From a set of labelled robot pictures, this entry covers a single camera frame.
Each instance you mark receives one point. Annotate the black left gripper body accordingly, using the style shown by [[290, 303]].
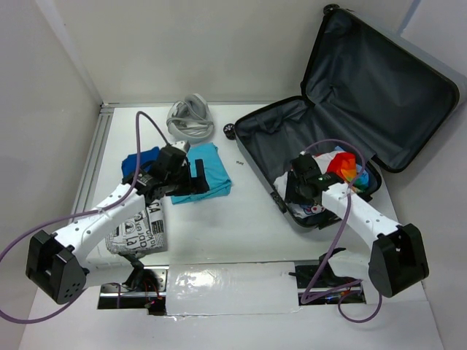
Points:
[[179, 181]]

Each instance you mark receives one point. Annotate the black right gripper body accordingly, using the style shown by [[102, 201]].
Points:
[[295, 192]]

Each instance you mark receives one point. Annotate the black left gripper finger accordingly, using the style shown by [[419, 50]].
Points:
[[199, 185], [199, 166]]

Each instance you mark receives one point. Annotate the dark blue garment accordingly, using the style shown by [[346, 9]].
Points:
[[128, 165]]

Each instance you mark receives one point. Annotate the newspaper print garment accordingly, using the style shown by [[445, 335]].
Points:
[[142, 234]]

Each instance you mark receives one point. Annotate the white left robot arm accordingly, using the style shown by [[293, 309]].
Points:
[[58, 262]]

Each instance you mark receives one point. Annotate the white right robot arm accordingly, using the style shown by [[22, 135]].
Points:
[[397, 257]]

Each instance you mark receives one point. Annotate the light blue folded shirt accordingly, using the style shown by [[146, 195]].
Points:
[[216, 175]]

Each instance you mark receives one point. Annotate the white cartoon print garment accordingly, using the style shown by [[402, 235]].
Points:
[[303, 211]]

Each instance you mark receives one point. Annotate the rainbow coloured garment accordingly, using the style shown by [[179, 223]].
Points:
[[344, 165]]

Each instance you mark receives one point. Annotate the grey open suitcase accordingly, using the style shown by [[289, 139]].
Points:
[[362, 85]]

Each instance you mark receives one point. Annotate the white foil tape sheet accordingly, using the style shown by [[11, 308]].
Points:
[[231, 289]]

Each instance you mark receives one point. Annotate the aluminium frame rail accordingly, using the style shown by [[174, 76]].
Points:
[[90, 174]]

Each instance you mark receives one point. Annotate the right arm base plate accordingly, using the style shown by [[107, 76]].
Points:
[[303, 273]]

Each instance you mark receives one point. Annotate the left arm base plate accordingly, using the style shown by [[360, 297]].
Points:
[[148, 295]]

